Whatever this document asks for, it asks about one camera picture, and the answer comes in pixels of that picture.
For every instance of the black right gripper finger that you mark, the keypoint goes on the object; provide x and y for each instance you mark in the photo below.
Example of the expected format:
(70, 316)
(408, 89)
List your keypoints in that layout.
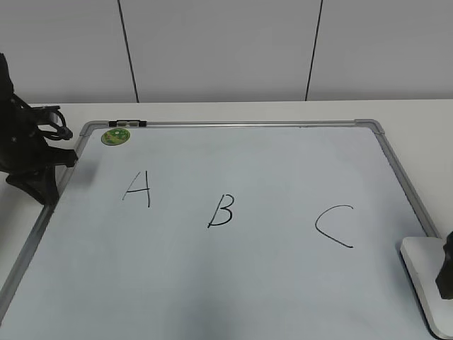
(444, 279)

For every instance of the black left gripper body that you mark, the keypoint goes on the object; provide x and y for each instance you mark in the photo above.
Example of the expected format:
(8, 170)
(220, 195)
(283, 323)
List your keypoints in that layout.
(25, 131)

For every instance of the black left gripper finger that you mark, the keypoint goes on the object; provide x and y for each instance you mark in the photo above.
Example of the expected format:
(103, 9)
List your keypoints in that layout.
(39, 184)

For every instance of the white whiteboard eraser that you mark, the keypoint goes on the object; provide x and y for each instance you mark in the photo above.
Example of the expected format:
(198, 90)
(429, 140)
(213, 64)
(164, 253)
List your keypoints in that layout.
(423, 258)

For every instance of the green round magnet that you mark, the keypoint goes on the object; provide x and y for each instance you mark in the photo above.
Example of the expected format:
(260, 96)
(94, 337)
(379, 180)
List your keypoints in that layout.
(115, 137)

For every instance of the black silver hanging clip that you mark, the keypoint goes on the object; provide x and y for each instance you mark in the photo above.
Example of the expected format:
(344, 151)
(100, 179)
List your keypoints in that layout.
(127, 123)

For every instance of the white magnetic whiteboard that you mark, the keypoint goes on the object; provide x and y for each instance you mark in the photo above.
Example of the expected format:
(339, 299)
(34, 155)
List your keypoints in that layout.
(226, 231)

